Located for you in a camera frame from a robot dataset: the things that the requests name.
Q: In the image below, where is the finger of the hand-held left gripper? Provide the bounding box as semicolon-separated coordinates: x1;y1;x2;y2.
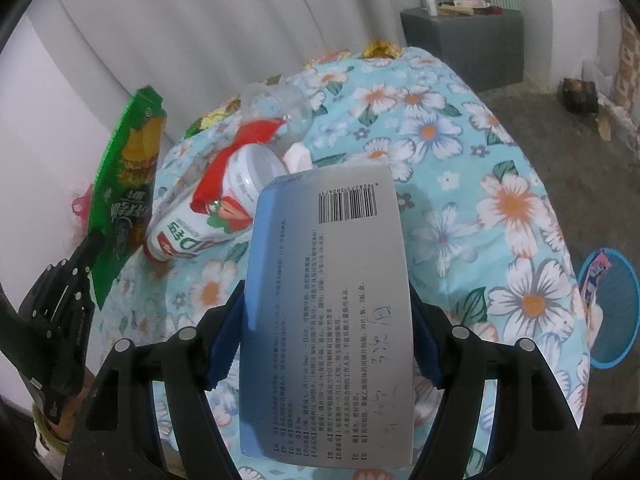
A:
47;232;108;281
60;272;96;321

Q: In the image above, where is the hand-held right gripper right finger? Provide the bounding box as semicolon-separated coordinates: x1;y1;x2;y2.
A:
407;280;586;480

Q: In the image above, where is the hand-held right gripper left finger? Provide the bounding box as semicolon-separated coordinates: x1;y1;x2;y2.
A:
62;287;246;480

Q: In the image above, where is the green chip packet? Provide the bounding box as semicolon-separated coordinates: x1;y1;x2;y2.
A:
87;85;167;311

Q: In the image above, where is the grey and blue medicine box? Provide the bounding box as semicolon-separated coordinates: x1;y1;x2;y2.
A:
237;157;418;471

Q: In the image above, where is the blue plastic waste basket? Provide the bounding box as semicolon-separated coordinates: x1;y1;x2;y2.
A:
576;247;640;371

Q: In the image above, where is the red plastic wrapper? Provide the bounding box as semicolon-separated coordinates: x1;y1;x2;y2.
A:
191;116;286;211

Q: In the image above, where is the white strawberry yogurt bottle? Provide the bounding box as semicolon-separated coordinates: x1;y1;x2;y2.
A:
144;144;286;263

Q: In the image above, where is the blue floral blanket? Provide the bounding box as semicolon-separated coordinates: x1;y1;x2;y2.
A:
85;46;593;480

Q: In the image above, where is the green yellow foil wrapper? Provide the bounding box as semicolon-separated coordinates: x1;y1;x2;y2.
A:
185;107;241;138

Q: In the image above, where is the white paper piece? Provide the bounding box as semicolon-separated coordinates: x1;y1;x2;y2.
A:
282;142;313;171

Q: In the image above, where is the grey curtain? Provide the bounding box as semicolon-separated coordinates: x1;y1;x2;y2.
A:
15;0;501;241

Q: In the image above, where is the black box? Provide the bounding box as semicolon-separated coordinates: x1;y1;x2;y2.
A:
559;77;600;115

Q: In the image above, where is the grey cabinet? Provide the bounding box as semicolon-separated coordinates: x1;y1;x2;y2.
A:
400;5;526;93

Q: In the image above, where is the gold foil wrapper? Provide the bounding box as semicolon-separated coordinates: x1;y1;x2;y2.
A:
362;40;401;60

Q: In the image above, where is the patterned rolled mat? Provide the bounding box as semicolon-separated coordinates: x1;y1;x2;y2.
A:
612;10;640;111

